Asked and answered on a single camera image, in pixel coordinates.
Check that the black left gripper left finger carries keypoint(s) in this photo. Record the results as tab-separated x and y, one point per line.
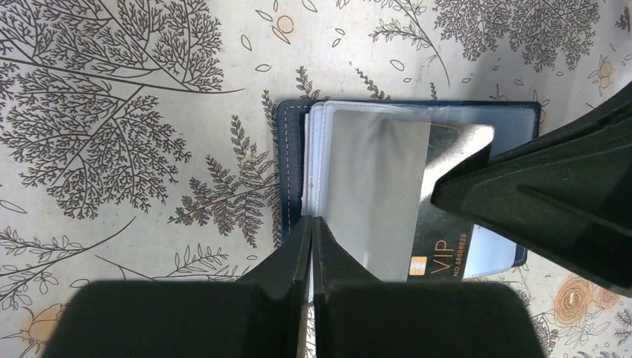
262	314

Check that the blue leather card holder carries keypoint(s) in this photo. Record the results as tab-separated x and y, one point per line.
360	166

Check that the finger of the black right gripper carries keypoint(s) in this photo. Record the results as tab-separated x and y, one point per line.
565	195

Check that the dark credit card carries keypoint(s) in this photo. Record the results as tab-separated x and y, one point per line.
442	240

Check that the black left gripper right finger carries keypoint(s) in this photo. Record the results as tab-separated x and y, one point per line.
358	315

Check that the floral tablecloth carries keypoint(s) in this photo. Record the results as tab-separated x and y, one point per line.
139	140

